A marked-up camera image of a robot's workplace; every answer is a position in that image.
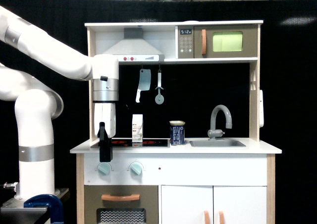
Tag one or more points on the white milk carton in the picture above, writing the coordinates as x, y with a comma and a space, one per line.
137, 128

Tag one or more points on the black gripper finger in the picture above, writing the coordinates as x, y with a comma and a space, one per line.
104, 144

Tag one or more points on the blue clamp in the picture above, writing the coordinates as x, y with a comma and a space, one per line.
49, 201

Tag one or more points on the teal stove knob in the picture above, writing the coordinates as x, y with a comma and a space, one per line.
104, 168
136, 168

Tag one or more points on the right teal stove knob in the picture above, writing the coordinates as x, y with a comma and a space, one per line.
136, 168

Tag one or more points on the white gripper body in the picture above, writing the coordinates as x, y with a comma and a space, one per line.
105, 112

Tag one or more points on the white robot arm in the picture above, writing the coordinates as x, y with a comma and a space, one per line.
36, 105

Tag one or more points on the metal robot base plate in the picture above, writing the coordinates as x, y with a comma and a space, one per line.
41, 209

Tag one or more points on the white range hood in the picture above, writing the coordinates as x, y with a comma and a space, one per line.
133, 48

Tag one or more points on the white toy kitchen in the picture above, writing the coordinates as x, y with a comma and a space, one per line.
183, 165

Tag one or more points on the white cabinet door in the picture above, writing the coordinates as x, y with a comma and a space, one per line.
239, 204
186, 204

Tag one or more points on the left teal stove knob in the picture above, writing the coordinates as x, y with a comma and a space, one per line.
104, 168

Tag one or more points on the grey toy sink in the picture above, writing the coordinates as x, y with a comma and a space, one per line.
216, 143

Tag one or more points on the toy cleaver knife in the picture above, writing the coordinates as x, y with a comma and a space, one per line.
144, 82

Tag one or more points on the right white cabinet door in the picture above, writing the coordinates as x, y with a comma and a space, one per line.
239, 204

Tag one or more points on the toy pizza cutter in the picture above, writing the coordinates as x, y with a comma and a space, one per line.
159, 99

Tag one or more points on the blue canned spam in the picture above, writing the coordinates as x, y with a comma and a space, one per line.
177, 132

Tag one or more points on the black toy stovetop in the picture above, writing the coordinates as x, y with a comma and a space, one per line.
146, 143

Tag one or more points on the toy oven door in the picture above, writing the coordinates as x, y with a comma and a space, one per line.
121, 204

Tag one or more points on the left white cabinet door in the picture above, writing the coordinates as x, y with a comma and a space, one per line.
186, 204

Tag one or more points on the toy microwave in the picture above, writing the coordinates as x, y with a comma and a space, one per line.
217, 41

